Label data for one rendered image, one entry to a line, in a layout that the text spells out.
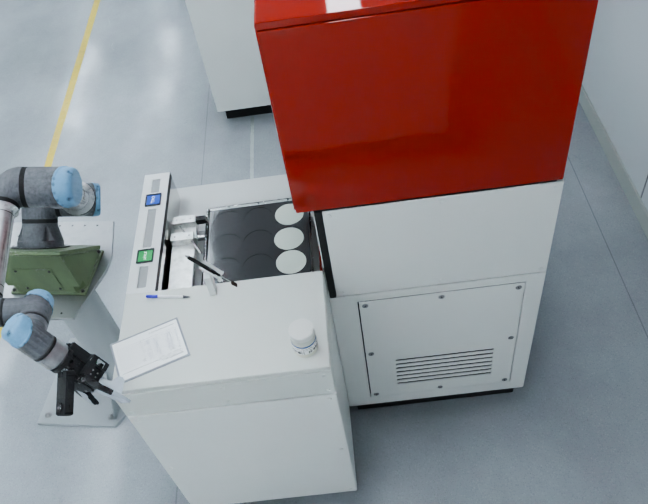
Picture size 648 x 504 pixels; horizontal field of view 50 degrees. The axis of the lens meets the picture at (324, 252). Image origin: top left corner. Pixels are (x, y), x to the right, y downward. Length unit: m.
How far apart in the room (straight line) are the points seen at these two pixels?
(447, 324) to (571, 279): 1.06
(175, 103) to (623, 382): 3.08
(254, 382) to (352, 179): 0.63
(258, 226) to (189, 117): 2.16
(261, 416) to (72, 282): 0.80
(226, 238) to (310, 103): 0.82
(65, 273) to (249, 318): 0.69
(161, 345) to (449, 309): 0.95
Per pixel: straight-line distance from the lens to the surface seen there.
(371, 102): 1.69
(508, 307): 2.41
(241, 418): 2.15
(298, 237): 2.31
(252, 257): 2.29
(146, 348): 2.09
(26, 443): 3.31
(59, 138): 4.67
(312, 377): 1.96
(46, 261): 2.41
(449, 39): 1.63
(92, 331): 2.81
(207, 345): 2.03
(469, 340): 2.54
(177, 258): 2.39
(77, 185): 2.12
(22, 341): 1.82
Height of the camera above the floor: 2.60
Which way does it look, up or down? 49 degrees down
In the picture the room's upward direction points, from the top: 10 degrees counter-clockwise
